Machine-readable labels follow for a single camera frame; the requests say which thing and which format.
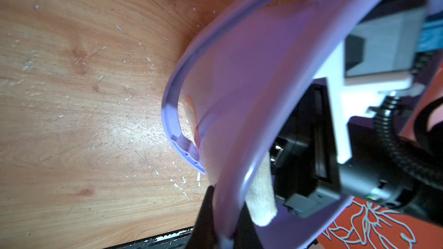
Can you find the yellow stained cloth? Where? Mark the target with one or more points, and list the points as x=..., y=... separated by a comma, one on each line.
x=260, y=199

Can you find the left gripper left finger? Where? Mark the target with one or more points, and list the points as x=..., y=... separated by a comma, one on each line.
x=203, y=235

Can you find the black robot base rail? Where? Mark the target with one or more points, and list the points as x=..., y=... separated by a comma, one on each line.
x=177, y=239

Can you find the purple plastic bucket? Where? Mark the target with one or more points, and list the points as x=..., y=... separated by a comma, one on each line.
x=240, y=79

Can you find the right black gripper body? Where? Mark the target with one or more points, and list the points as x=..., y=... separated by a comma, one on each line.
x=304, y=157

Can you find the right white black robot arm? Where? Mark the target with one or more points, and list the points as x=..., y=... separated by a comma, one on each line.
x=384, y=168

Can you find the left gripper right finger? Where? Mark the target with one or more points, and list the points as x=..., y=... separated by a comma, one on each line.
x=246, y=236

